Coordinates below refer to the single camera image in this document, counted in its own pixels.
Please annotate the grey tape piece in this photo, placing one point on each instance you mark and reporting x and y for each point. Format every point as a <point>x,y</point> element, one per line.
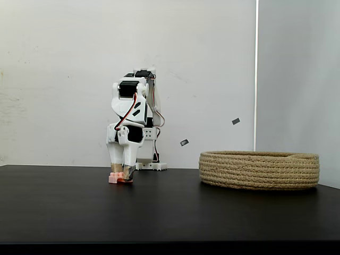
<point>185,142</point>
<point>236,121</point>

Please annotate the pink lego block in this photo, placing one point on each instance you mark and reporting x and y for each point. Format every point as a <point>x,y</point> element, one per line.
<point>114,178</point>

